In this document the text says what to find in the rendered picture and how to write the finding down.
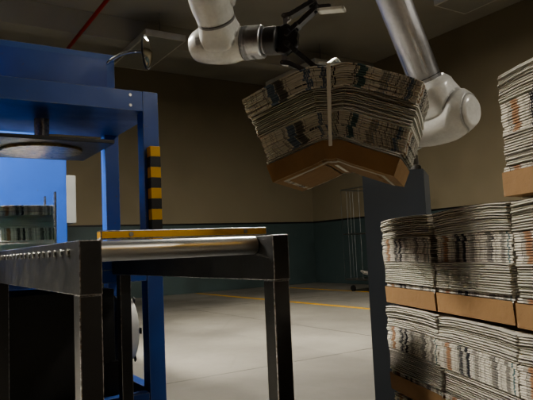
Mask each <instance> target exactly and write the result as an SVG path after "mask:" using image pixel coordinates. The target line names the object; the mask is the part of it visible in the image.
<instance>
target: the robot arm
mask: <svg viewBox="0 0 533 400"><path fill-rule="evenodd" d="M188 2H189V4H190V8H191V11H192V13H193V16H194V17H195V19H196V22H197V26H198V29H196V30H195V31H193V32H192V33H191V35H190V37H189V40H188V47H189V50H190V54H191V56H192V57H193V58H194V60H196V61H197V62H199V63H207V64H219V65H221V64H232V63H238V62H240V61H243V60H260V59H265V58H266V56H279V55H282V60H281V61H280V64H281V65H282V66H283V67H291V68H293V69H295V70H297V71H299V70H301V69H303V68H305V67H302V66H301V65H298V64H296V63H294V62H292V61H290V59H289V58H287V56H288V55H290V54H291V53H292V52H293V53H294V54H296V55H297V56H298V57H300V58H301V59H302V60H303V61H305V62H306V63H307V64H308V65H309V66H310V67H312V66H326V63H327V62H324V61H317V62H316V64H317V65H316V64H315V63H314V62H312V61H311V60H310V59H309V58H308V57H307V56H305V55H304V54H303V53H302V52H300V51H299V50H298V49H297V48H298V46H299V37H300V34H299V31H300V30H301V28H302V27H303V26H304V25H305V24H306V23H307V22H308V21H309V20H310V19H311V18H313V17H314V16H315V15H316V14H317V13H319V14H328V13H345V12H346V9H345V7H344V6H332V5H331V4H329V3H328V4H318V2H317V0H308V1H307V2H304V3H303V4H301V5H299V6H298V7H296V8H295V9H293V10H291V11H290V12H286V13H282V18H283V25H280V26H268V27H265V28H264V26H263V25H245V26H240V24H239V22H238V21H237V20H236V16H235V14H234V10H233V6H234V5H235V4H236V0H188ZM376 3H377V4H378V8H379V10H380V12H381V15H382V18H383V20H384V22H385V26H386V28H387V30H388V32H389V35H390V38H391V40H392V42H393V46H394V47H395V50H396V52H397V55H398V58H399V60H400V62H401V65H402V67H403V69H404V72H405V75H406V76H409V77H412V78H414V79H418V80H421V81H423V82H424V84H425V86H426V90H427V94H428V101H429V109H428V113H427V116H426V117H425V121H424V130H423V136H422V137H421V140H420V142H419V147H418V149H417V152H416V158H414V163H413V167H412V168H409V170H413V169H422V168H421V166H420V164H419V159H418V150H420V149H421V148H422V147H431V146H436V145H441V144H446V143H450V142H452V141H455V140H457V139H459V138H461V137H463V136H465V135H466V134H467V133H468V132H469V131H471V130H472V129H473V128H474V127H475V126H476V125H477V123H478V122H479V121H480V118H481V107H480V104H479V101H478V100H477V99H476V97H475V96H474V94H472V93H471V92H470V91H468V90H467V89H465V88H461V87H460V86H459V85H458V84H457V83H456V82H455V81H454V80H453V79H452V77H451V76H449V75H448V74H445V73H443V72H442V73H440V70H439V67H438V64H437V63H436V60H435V57H434V54H433V52H432V50H431V46H430V44H429V42H428V39H427V36H426V34H425V31H424V28H423V26H422V24H421V21H420V18H419V15H418V13H417V11H416V7H415V5H414V3H413V0H376ZM307 10H308V11H307ZM305 11H307V12H306V13H305V14H304V15H303V16H302V17H301V18H300V19H299V20H297V21H295V22H294V23H293V24H292V25H291V26H290V25H288V23H289V22H290V21H291V19H294V18H295V17H297V16H299V15H301V14H302V13H304V12H305Z"/></svg>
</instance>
